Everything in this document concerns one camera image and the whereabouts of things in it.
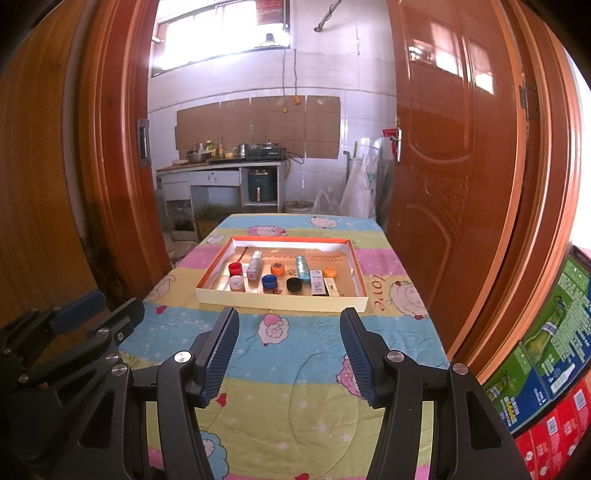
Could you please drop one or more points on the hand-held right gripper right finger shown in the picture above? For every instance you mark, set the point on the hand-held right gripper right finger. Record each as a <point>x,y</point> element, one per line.
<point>360,360</point>

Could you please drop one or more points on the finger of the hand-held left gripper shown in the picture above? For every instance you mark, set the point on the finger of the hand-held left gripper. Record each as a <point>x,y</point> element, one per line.
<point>78,308</point>
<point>122,321</point>

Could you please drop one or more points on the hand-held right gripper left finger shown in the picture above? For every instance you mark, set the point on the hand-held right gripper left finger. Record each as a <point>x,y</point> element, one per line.
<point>219,360</point>

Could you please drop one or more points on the gold lighter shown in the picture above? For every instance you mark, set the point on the gold lighter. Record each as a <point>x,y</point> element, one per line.
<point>332,287</point>

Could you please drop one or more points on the white bottle cap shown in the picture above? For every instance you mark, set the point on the white bottle cap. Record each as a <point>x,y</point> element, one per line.
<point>237,284</point>

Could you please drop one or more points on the shallow orange-rimmed cardboard box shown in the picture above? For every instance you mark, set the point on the shallow orange-rimmed cardboard box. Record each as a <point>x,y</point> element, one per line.
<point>277,302</point>

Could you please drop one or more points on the white lighter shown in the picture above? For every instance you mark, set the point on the white lighter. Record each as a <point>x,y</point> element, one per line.
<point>317,282</point>

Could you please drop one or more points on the blue bottle cap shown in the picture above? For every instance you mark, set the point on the blue bottle cap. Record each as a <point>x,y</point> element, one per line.
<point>269,281</point>

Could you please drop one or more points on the red bottle cap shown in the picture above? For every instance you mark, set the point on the red bottle cap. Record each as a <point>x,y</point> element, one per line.
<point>235,267</point>

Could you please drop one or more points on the yellow-orange bottle cap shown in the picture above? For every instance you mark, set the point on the yellow-orange bottle cap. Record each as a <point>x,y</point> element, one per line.
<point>328,271</point>

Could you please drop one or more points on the clear floral lighter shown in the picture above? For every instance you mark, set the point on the clear floral lighter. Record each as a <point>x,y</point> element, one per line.
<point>254,266</point>

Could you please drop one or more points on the black bottle cap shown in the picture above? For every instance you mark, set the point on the black bottle cap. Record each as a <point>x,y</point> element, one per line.
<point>294,285</point>

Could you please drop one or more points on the orange bottle cap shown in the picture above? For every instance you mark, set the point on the orange bottle cap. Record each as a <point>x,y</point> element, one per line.
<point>275,267</point>

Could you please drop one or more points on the light blue lighter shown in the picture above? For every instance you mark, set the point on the light blue lighter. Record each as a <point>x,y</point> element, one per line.
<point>302,267</point>

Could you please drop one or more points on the pastel sheep printed blanket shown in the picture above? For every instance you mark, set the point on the pastel sheep printed blanket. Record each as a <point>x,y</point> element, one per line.
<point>300,346</point>

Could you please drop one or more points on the glass jug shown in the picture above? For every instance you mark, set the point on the glass jug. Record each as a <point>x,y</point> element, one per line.
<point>182,217</point>

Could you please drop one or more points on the potted green plant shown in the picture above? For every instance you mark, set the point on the potted green plant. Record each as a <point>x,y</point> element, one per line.
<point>210,214</point>

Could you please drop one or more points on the clear plastic bag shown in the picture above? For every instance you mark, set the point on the clear plastic bag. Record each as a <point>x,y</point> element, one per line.
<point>323,203</point>

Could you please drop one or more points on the round bucket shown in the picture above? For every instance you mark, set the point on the round bucket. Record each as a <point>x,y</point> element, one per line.
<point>298,206</point>

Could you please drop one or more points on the white woven sack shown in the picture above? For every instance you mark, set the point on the white woven sack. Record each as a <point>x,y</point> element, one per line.
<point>358,189</point>

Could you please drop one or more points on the grey kitchen counter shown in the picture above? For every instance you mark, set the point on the grey kitchen counter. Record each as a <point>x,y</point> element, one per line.
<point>217,177</point>

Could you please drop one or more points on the dark green air fryer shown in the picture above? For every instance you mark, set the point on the dark green air fryer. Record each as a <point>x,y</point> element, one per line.
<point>261,187</point>

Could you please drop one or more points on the metal strike plate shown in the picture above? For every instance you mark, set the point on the metal strike plate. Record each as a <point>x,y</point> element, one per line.
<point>144,141</point>

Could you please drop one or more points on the metal basin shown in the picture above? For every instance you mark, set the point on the metal basin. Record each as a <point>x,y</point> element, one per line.
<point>199,157</point>

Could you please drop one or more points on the bent grey pipe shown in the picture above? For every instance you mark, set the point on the bent grey pipe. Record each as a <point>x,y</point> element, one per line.
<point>346,170</point>

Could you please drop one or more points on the yellow oil bottle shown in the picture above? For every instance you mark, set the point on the yellow oil bottle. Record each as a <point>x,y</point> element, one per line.
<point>210,146</point>

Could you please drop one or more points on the green printed carton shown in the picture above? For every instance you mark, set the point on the green printed carton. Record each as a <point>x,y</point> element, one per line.
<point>554,332</point>

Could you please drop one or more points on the dark sauce bottle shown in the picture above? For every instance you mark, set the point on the dark sauce bottle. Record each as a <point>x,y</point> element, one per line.
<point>220,146</point>

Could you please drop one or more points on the steel kettle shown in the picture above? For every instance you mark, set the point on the steel kettle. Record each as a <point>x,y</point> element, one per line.
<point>240,150</point>

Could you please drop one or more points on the red printed carton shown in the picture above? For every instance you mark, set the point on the red printed carton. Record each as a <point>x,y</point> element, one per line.
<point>563,429</point>

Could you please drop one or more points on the black gas stove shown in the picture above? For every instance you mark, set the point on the black gas stove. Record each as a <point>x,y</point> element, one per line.
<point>265,150</point>

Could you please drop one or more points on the red paper on door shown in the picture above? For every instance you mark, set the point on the red paper on door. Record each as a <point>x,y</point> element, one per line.
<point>388,132</point>

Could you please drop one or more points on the brown wooden door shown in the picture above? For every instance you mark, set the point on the brown wooden door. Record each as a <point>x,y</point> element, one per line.
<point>438,138</point>

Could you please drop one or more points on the window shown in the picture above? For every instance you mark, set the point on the window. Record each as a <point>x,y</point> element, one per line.
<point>217,32</point>

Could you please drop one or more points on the metal door hinge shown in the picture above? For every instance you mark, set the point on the metal door hinge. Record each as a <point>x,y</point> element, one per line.
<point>531,99</point>

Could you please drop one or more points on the hanging lamp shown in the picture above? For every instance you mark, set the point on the hanging lamp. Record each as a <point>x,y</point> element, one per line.
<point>270,39</point>

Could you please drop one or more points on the brown wooden door frame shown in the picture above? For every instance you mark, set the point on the brown wooden door frame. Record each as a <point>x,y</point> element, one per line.
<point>115,161</point>

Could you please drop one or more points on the cardboard sheet on wall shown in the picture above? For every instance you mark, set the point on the cardboard sheet on wall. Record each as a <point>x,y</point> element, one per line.
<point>258,124</point>

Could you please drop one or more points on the metal wall pipe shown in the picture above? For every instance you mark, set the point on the metal wall pipe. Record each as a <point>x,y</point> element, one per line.
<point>325,11</point>

